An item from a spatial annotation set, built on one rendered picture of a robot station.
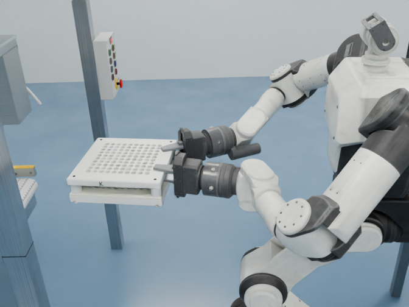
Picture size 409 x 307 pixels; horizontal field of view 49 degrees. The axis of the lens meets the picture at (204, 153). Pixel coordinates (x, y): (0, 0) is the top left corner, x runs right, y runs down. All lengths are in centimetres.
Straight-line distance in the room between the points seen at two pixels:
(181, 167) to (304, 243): 39
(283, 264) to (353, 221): 50
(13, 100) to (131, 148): 35
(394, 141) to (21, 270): 95
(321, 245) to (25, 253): 74
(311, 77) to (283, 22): 340
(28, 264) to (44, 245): 134
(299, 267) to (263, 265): 10
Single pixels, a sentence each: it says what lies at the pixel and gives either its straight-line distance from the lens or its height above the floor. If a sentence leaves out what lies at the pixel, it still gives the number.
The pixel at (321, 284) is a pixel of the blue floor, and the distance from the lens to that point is 227.
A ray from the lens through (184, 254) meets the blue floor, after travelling 238.
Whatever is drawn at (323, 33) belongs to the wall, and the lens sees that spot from 492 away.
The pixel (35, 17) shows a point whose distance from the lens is 136.
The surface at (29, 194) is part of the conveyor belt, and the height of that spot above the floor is 82.
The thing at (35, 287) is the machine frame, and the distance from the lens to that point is 133.
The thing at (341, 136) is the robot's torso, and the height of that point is 111.
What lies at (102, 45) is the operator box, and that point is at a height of 109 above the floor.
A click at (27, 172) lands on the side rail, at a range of 151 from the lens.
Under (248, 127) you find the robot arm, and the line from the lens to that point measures 131.
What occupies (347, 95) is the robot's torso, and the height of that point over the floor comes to 120.
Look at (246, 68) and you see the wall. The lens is 487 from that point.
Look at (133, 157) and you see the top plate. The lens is 124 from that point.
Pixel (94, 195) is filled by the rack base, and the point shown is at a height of 93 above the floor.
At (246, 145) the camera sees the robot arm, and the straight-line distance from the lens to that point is 133.
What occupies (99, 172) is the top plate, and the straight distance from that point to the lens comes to 120.
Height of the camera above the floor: 156
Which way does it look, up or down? 28 degrees down
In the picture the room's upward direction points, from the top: 2 degrees counter-clockwise
